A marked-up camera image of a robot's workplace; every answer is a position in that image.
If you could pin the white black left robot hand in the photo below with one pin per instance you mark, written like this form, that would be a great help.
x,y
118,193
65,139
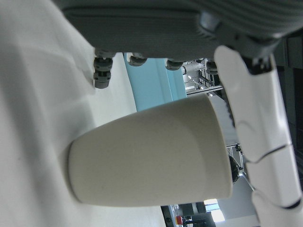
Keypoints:
x,y
142,23

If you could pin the beige cup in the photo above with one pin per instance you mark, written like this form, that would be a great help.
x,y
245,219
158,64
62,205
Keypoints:
x,y
146,153

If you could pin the light blue plastic bin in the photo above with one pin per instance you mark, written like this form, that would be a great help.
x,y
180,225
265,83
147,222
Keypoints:
x,y
151,82

